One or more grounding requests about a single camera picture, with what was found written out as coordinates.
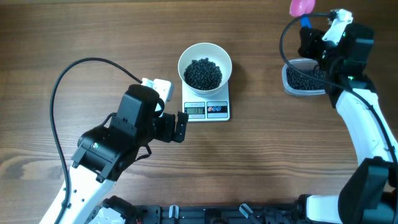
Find pink scoop with blue handle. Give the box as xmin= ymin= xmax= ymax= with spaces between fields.
xmin=289 ymin=0 xmax=316 ymax=28

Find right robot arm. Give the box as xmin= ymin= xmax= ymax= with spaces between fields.
xmin=298 ymin=24 xmax=397 ymax=223

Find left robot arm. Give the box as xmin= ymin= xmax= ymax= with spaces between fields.
xmin=41 ymin=84 xmax=188 ymax=223

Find white digital kitchen scale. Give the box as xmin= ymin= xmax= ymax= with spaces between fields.
xmin=182 ymin=83 xmax=230 ymax=122

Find black beans in bowl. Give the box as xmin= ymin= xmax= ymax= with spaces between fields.
xmin=183 ymin=58 xmax=222 ymax=91

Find white bowl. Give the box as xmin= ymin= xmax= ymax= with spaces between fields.
xmin=177 ymin=42 xmax=233 ymax=96

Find black beans in container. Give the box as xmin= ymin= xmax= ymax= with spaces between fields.
xmin=286 ymin=67 xmax=325 ymax=90

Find clear plastic container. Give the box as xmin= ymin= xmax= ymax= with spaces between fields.
xmin=282 ymin=58 xmax=325 ymax=96

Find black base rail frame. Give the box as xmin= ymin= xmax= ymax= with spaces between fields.
xmin=83 ymin=195 xmax=307 ymax=224

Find left black camera cable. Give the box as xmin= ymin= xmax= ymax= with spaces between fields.
xmin=49 ymin=57 xmax=143 ymax=224

